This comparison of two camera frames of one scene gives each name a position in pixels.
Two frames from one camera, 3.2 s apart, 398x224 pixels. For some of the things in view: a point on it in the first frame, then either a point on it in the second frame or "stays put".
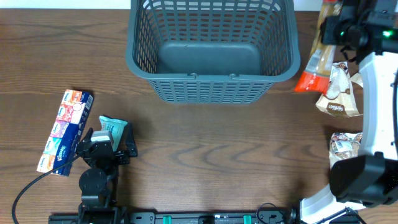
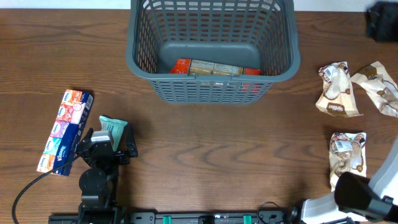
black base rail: x=190 y=218 stays put
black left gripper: x=132 y=151 stays put
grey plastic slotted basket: x=212 y=52 stays put
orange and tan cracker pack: x=315 y=78 to x=194 y=66
